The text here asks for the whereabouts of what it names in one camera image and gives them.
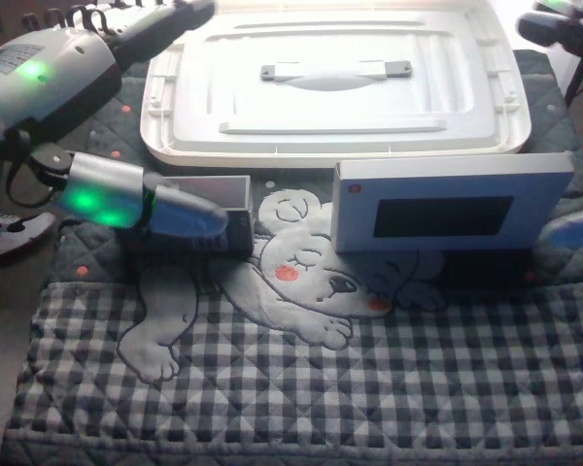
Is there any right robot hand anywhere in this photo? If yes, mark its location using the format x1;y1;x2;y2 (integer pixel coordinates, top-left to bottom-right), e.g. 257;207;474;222
534;205;583;259

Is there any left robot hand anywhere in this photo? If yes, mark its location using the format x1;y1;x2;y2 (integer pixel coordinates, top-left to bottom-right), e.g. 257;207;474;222
55;151;230;242

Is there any small dark box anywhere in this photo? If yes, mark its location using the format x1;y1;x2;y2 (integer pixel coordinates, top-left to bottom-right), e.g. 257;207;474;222
144;174;257;259

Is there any white box with black panel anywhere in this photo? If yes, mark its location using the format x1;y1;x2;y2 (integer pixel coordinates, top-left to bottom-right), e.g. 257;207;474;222
330;150;575;256

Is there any white plastic lid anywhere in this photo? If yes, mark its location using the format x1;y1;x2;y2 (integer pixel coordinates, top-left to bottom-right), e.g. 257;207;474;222
139;0;533;157

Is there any white sneaker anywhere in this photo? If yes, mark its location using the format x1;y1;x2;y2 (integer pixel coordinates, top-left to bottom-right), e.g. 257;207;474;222
0;210;57;264

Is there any grey quilt with printed bear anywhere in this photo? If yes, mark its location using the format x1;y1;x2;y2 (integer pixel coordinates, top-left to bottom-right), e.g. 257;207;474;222
2;48;583;466

